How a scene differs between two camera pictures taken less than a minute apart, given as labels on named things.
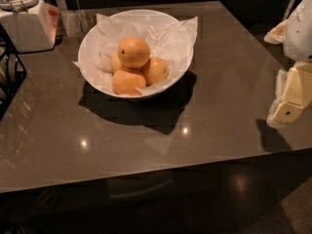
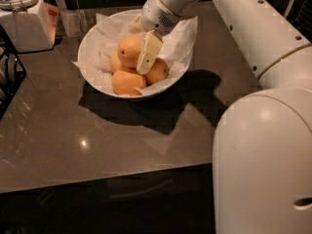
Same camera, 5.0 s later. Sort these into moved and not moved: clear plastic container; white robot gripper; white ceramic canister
Moved: white robot gripper
Not moved: clear plastic container; white ceramic canister
